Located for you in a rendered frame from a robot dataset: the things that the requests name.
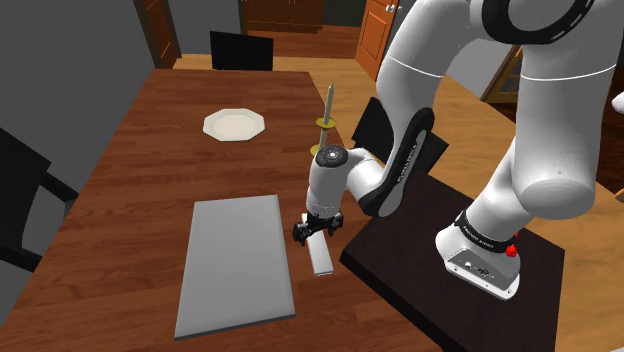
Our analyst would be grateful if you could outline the white remote control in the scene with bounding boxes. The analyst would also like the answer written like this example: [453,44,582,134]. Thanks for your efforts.
[300,212,336,278]

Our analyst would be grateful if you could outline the white octagonal plate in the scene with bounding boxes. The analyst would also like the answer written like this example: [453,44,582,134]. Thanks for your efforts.
[202,107,267,144]

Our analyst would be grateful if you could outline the dark robot stand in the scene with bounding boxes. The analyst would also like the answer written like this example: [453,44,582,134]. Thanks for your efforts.
[339,169,567,352]

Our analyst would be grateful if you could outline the black chair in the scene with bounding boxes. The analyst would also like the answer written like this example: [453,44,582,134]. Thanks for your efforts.
[209,30,275,72]
[0,126,81,274]
[351,96,450,177]

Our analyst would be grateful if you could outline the brown wooden cabinet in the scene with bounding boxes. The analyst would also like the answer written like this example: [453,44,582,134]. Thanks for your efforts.
[237,0,326,35]

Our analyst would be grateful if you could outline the grey candle on yellow holder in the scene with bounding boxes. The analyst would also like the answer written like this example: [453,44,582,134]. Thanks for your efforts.
[309,81,338,157]

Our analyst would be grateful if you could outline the brown wooden table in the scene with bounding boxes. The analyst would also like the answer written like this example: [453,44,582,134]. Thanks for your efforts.
[0,68,443,352]

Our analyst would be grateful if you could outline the brown wooden door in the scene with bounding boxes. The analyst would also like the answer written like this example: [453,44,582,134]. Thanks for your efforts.
[132,0,183,70]

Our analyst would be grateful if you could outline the wooden framed glass cabinet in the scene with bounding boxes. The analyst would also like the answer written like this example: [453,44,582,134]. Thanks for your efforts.
[479,44,524,105]

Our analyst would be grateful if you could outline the orange door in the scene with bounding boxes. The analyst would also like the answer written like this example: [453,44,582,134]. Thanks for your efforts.
[354,0,402,82]

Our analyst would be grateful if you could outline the grey flat board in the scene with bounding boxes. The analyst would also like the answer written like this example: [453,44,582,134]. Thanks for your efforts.
[173,194,298,341]

